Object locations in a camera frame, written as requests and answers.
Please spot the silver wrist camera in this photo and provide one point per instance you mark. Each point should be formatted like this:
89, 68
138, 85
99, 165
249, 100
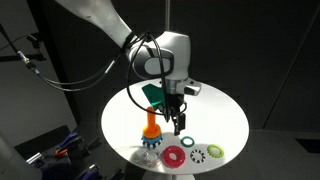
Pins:
189, 87

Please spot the orange ring holder post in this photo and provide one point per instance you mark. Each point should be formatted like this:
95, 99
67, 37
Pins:
151, 125

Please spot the purple orange clamp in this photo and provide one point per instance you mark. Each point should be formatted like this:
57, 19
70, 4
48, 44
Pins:
70, 141

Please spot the purple clamp bottom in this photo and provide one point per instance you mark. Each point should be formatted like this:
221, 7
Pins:
92, 174

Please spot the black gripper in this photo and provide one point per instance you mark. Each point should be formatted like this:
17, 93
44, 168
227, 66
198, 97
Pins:
174, 104

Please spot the black perforated breadboard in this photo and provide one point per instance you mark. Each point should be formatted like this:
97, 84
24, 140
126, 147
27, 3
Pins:
65, 167

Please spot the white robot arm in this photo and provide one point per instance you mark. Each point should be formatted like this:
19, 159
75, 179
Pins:
166, 57

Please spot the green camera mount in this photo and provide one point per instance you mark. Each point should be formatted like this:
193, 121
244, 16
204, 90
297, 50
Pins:
154, 95

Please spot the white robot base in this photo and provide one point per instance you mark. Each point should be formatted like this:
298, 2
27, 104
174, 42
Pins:
12, 164

